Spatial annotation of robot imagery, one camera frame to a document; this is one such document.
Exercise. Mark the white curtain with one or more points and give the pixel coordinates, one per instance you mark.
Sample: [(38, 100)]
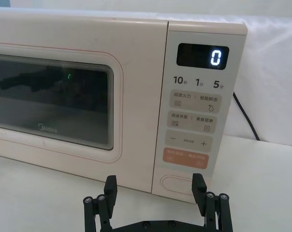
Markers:
[(160, 7)]

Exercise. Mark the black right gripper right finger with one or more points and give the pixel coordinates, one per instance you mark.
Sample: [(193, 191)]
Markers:
[(212, 210)]

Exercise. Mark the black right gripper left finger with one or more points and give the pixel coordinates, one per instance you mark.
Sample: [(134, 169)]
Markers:
[(102, 210)]

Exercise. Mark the cream microwave oven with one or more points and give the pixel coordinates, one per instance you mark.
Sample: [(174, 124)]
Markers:
[(136, 72)]

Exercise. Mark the oven control panel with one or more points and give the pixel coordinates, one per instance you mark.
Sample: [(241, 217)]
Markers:
[(196, 120)]

